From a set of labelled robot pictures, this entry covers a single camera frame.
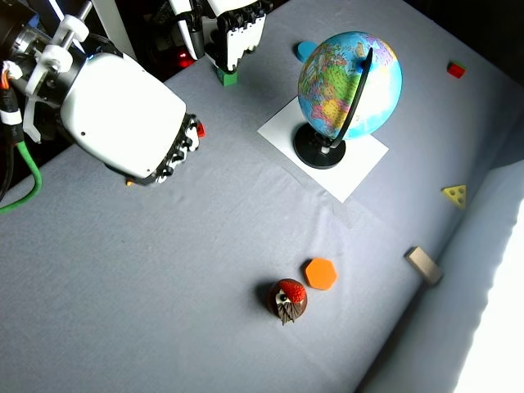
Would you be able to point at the small orange red toy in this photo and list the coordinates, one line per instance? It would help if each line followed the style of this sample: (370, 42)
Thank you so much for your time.
(129, 183)

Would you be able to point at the grey table cloth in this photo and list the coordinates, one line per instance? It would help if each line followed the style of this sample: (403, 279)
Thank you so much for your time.
(204, 286)

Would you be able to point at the plain wooden rectangular block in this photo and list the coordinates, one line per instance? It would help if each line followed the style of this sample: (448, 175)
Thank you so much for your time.
(423, 265)

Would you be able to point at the yellow triangle block with holes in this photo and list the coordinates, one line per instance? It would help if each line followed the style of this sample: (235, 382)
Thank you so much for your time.
(456, 195)

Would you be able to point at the red indicator light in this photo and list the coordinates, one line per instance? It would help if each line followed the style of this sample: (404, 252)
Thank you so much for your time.
(185, 60)

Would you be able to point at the strawberry chocolate cake toy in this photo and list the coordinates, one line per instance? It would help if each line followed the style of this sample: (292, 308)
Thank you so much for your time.
(288, 299)

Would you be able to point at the light blue flat block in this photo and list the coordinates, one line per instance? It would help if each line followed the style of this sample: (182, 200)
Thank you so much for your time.
(304, 50)

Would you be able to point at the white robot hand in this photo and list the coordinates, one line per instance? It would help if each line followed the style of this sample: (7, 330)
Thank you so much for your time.
(123, 114)
(241, 32)

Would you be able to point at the small red and green block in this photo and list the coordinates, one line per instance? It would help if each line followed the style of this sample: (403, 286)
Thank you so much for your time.
(455, 70)

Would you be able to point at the red block with two holes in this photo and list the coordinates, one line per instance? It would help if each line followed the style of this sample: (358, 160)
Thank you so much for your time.
(201, 130)

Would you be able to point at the world globe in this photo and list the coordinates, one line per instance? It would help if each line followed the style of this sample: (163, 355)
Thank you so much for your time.
(340, 82)

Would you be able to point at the green cube block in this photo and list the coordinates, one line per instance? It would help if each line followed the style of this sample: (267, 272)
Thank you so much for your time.
(228, 78)

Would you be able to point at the white upright panel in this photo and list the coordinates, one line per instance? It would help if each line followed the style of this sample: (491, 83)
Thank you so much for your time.
(114, 24)

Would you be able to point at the white paper sheet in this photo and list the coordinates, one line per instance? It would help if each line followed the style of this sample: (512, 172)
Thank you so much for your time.
(362, 174)

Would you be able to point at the orange hexagon block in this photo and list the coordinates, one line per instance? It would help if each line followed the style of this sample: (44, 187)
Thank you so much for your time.
(320, 273)

